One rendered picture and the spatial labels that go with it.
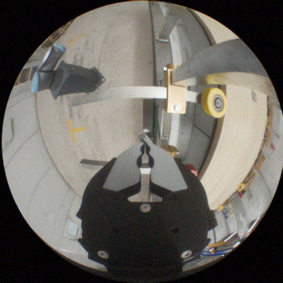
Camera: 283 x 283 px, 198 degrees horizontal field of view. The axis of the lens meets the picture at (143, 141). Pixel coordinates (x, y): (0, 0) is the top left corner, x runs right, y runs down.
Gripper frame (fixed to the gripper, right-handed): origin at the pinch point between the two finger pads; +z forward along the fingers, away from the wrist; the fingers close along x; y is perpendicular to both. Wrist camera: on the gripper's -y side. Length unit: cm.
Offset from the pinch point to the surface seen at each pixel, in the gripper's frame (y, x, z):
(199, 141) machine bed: 13.2, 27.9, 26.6
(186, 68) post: -11.5, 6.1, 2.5
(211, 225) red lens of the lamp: 10.9, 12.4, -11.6
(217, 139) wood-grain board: 3.3, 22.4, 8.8
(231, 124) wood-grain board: -2.2, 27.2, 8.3
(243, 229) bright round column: 246, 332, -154
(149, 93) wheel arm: -6.7, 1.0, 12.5
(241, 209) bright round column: 238, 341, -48
